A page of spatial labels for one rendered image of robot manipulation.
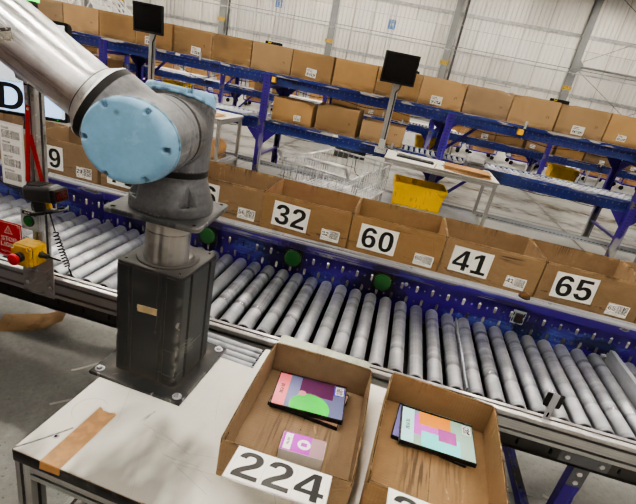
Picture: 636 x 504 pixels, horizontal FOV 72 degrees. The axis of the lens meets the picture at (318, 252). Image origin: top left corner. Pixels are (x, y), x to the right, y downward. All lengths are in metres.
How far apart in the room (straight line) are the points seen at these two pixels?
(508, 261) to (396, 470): 1.05
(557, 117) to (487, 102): 0.88
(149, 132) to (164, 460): 0.68
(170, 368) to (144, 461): 0.23
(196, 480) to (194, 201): 0.59
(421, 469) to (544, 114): 5.68
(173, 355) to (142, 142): 0.57
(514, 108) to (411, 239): 4.69
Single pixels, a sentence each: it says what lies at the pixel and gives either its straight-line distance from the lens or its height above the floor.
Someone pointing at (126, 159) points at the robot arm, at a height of 1.37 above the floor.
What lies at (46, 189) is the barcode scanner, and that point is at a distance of 1.57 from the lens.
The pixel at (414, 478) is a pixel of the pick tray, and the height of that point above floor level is 0.76.
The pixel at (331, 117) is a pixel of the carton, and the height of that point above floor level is 0.99.
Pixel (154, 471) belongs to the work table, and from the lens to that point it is 1.08.
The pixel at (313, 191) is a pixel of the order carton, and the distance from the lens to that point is 2.16.
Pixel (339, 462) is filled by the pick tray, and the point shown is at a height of 0.76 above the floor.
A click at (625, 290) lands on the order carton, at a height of 1.01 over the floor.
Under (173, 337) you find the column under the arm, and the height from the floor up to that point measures 0.91.
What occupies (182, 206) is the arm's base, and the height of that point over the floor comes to 1.24.
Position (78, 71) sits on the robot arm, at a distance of 0.89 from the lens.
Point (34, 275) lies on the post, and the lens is 1.81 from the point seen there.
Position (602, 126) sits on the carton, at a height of 1.56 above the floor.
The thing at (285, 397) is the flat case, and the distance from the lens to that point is 1.20.
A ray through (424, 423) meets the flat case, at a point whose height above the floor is 0.78.
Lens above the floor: 1.57
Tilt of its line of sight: 22 degrees down
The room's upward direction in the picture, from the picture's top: 12 degrees clockwise
